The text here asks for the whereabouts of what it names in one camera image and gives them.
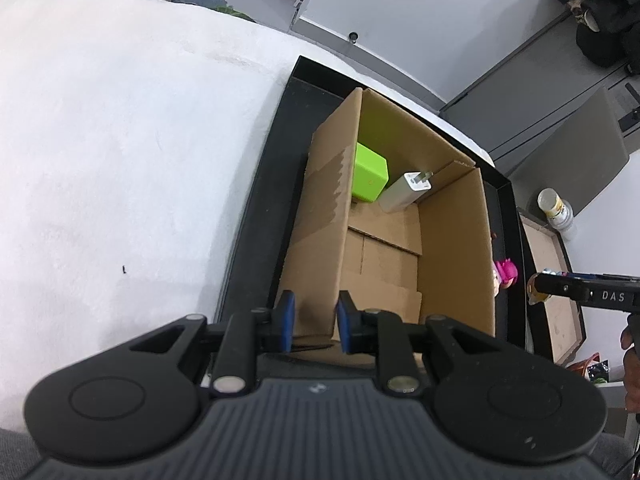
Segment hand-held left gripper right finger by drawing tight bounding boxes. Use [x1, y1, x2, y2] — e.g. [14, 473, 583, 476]
[336, 290, 501, 395]

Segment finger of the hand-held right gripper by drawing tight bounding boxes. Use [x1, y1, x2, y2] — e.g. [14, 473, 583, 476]
[527, 271, 591, 304]

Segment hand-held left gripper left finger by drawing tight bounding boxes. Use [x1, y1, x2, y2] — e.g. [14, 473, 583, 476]
[129, 290, 297, 395]

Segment pink doll figure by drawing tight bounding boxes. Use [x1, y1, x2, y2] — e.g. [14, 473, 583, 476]
[492, 257, 521, 297]

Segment black tray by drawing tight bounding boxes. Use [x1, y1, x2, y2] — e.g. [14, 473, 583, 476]
[212, 55, 531, 376]

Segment brown cardboard box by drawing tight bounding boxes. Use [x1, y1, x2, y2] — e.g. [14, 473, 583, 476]
[274, 87, 497, 367]

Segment white power adapter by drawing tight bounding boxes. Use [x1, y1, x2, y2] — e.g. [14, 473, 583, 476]
[378, 170, 433, 213]

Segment green cube charger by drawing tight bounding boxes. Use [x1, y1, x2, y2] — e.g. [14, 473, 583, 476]
[351, 142, 390, 205]

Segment person's right hand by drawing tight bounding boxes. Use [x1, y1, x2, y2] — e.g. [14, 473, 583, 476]
[620, 325, 640, 413]

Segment black lid with brown inside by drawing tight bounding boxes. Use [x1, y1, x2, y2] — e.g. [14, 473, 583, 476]
[517, 207, 588, 366]

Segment plastic bottle yellow label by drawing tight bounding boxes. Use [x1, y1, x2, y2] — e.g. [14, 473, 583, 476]
[537, 188, 578, 241]

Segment grey board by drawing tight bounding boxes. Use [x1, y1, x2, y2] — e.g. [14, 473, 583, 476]
[505, 85, 631, 216]

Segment grey door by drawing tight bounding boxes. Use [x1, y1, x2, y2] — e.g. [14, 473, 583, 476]
[439, 7, 640, 171]

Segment black hanging clothes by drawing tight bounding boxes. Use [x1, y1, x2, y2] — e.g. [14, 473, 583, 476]
[547, 0, 640, 76]

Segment person's grey trousers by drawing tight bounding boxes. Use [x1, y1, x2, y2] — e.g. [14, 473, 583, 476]
[0, 427, 636, 480]

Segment orange cord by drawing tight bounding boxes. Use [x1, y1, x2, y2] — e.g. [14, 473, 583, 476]
[570, 352, 601, 376]

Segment black door lock handle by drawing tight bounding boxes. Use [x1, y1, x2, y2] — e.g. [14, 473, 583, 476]
[617, 82, 640, 131]

